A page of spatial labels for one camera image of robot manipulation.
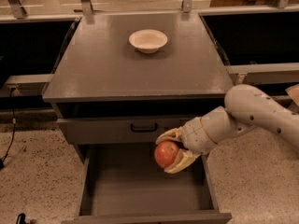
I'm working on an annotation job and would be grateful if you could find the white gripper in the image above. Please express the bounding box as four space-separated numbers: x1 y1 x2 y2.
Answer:
155 118 216 174

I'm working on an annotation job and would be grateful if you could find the red apple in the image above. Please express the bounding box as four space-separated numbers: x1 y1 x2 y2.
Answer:
154 141 179 169

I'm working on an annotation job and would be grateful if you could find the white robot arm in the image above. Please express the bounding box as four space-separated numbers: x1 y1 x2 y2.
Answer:
156 84 299 174

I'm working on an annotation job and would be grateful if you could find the open grey middle drawer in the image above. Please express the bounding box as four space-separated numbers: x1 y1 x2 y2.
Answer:
62 143 232 224

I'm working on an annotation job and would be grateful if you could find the grey drawer cabinet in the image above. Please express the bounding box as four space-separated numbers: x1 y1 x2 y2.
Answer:
41 12 235 224

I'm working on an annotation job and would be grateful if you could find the closed grey top drawer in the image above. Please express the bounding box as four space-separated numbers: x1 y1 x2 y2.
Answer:
57 116 191 145

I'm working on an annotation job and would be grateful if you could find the white bowl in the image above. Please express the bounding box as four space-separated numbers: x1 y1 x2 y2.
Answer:
129 29 168 54

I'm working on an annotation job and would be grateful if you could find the black object bottom left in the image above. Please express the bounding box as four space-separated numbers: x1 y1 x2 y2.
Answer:
16 213 27 224

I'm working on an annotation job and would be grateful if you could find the black drawer handle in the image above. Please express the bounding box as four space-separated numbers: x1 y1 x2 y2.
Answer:
130 123 158 133

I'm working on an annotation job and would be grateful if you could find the black cable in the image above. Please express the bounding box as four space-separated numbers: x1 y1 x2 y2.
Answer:
0 87 18 170

